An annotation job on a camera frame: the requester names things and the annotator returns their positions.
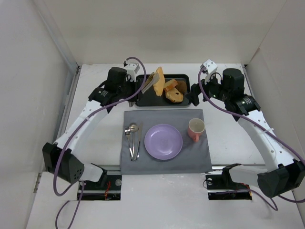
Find round bagel bread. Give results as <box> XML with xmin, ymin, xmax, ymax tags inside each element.
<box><xmin>165</xmin><ymin>87</ymin><xmax>183</xmax><ymax>103</ymax></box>

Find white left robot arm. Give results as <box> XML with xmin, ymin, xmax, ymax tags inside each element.
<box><xmin>42</xmin><ymin>63</ymin><xmax>140</xmax><ymax>184</ymax></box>

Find pink mug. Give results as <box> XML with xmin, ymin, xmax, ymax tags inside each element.
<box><xmin>187</xmin><ymin>118</ymin><xmax>205</xmax><ymax>143</ymax></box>

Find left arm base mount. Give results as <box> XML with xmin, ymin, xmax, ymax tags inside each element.
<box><xmin>81</xmin><ymin>175</ymin><xmax>122</xmax><ymax>201</ymax></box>

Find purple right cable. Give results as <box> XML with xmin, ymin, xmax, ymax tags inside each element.
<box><xmin>198</xmin><ymin>67</ymin><xmax>305</xmax><ymax>212</ymax></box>

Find dark brown bread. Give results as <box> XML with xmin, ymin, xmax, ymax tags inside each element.
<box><xmin>176</xmin><ymin>81</ymin><xmax>187</xmax><ymax>94</ymax></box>

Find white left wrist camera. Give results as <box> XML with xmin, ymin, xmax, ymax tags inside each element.
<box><xmin>123</xmin><ymin>61</ymin><xmax>140</xmax><ymax>82</ymax></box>

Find metal tongs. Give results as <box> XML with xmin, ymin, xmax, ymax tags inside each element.
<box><xmin>128</xmin><ymin>72</ymin><xmax>159</xmax><ymax>107</ymax></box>

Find purple plate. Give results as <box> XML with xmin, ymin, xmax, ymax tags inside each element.
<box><xmin>144</xmin><ymin>124</ymin><xmax>183</xmax><ymax>160</ymax></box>

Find silver knife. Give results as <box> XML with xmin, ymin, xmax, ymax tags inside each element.
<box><xmin>134</xmin><ymin>122</ymin><xmax>143</xmax><ymax>161</ymax></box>

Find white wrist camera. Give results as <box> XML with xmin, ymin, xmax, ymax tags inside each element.
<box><xmin>123</xmin><ymin>61</ymin><xmax>140</xmax><ymax>82</ymax></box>
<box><xmin>200</xmin><ymin>59</ymin><xmax>218</xmax><ymax>84</ymax></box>

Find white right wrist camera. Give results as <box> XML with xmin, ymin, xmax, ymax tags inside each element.
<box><xmin>200</xmin><ymin>59</ymin><xmax>218</xmax><ymax>84</ymax></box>

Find grey cloth placemat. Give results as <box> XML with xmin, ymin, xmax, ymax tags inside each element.
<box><xmin>120</xmin><ymin>109</ymin><xmax>212</xmax><ymax>175</ymax></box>

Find long golden bread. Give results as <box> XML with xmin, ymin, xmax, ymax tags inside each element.
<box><xmin>153</xmin><ymin>67</ymin><xmax>165</xmax><ymax>96</ymax></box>

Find silver fork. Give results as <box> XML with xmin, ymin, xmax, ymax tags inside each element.
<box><xmin>124</xmin><ymin>126</ymin><xmax>133</xmax><ymax>161</ymax></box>

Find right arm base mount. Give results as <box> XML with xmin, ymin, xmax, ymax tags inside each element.
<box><xmin>203</xmin><ymin>174</ymin><xmax>252</xmax><ymax>200</ymax></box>

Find silver spoon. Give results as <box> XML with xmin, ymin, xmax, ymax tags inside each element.
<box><xmin>129</xmin><ymin>123</ymin><xmax>138</xmax><ymax>161</ymax></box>

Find orange bread slice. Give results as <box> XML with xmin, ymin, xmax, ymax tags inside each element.
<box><xmin>163</xmin><ymin>79</ymin><xmax>178</xmax><ymax>92</ymax></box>

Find purple cable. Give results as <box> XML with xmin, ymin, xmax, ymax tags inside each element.
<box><xmin>52</xmin><ymin>56</ymin><xmax>146</xmax><ymax>229</ymax></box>
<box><xmin>198</xmin><ymin>67</ymin><xmax>305</xmax><ymax>212</ymax></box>

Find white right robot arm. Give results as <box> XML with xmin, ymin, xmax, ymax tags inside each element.
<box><xmin>186</xmin><ymin>67</ymin><xmax>305</xmax><ymax>198</ymax></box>

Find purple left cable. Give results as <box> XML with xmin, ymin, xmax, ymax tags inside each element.
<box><xmin>52</xmin><ymin>56</ymin><xmax>146</xmax><ymax>229</ymax></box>

